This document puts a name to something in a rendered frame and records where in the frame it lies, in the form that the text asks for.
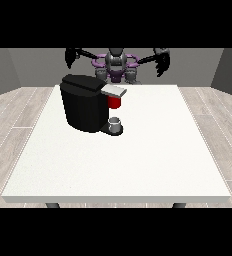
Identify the red pod holder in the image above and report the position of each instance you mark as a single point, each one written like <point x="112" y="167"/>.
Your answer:
<point x="113" y="102"/>

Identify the black coffee machine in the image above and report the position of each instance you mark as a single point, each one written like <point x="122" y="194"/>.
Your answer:
<point x="83" y="106"/>

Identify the dark table leg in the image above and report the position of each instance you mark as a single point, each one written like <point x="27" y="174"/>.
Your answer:
<point x="179" y="205"/>
<point x="52" y="205"/>

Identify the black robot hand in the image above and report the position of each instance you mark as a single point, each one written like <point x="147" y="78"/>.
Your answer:
<point x="162" y="61"/>
<point x="71" y="56"/>

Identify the pale grey machine lid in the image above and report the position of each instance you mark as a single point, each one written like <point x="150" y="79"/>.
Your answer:
<point x="114" y="90"/>

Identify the small grey cup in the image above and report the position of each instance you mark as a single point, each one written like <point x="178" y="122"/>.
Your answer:
<point x="114" y="124"/>

